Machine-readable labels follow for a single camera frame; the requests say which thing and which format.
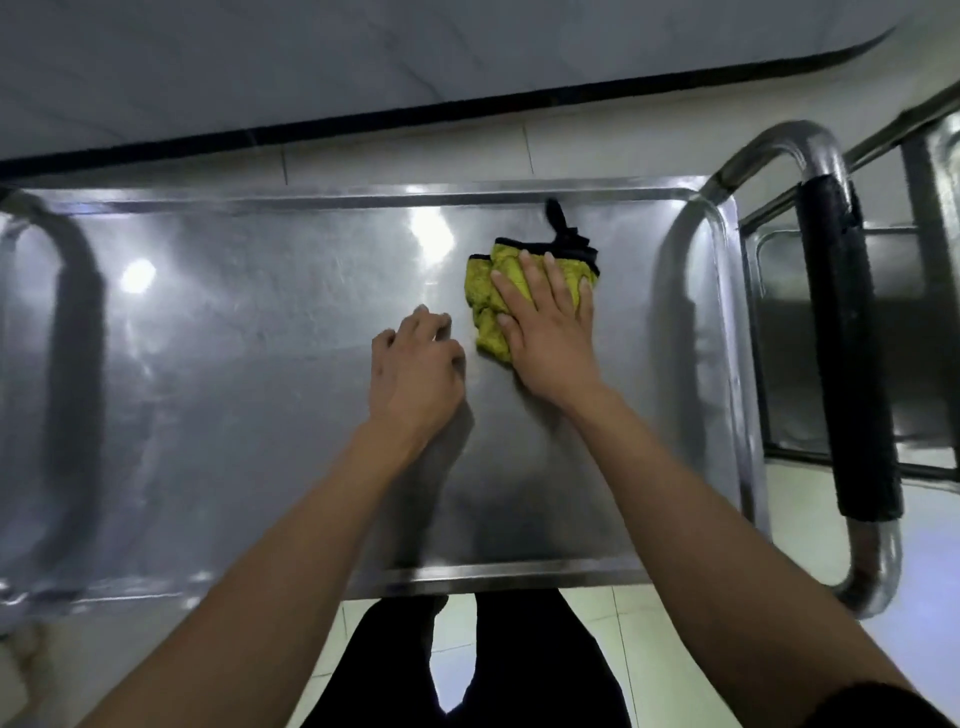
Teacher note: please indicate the person's right hand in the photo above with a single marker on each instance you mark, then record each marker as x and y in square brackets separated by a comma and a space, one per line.
[551, 345]

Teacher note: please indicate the person's left hand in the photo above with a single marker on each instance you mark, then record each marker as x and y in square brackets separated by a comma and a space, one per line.
[412, 382]

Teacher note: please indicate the person's left little finger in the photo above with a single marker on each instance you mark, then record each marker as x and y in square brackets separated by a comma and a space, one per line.
[383, 342]

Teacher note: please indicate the person's left thumb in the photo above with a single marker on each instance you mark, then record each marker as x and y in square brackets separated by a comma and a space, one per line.
[454, 358]

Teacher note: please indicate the person's right middle finger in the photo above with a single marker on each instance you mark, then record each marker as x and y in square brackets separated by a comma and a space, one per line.
[534, 279]

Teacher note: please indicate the person's right little finger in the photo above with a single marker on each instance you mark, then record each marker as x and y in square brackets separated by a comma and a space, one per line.
[587, 307]

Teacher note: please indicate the person's right thumb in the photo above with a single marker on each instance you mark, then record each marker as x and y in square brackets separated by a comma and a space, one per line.
[506, 328]

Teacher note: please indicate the yellow cloth with black trim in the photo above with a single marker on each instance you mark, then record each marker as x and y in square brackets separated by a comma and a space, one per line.
[487, 315]

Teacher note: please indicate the person's right forearm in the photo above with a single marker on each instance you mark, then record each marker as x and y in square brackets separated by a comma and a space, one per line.
[727, 570]

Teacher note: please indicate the person's left forearm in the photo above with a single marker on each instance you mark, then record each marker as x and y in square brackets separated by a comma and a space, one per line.
[277, 585]

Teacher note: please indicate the stainless steel cart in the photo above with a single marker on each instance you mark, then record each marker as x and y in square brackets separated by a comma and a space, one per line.
[262, 375]

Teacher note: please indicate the person's black trousers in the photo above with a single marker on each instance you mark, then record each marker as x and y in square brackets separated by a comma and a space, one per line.
[517, 660]

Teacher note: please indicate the stainless steel rack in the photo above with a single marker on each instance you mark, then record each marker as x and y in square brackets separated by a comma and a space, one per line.
[922, 337]

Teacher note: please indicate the person's black sleeve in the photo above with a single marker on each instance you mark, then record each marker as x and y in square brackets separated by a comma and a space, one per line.
[885, 709]

